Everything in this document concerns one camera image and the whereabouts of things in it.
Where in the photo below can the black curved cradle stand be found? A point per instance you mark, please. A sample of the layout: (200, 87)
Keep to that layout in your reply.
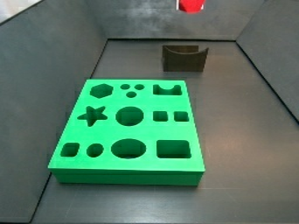
(183, 58)

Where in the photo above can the red hexagon block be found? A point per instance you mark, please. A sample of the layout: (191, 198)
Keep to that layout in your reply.
(191, 6)

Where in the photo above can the green shape sorter board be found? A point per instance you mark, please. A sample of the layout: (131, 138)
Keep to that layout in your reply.
(129, 135)

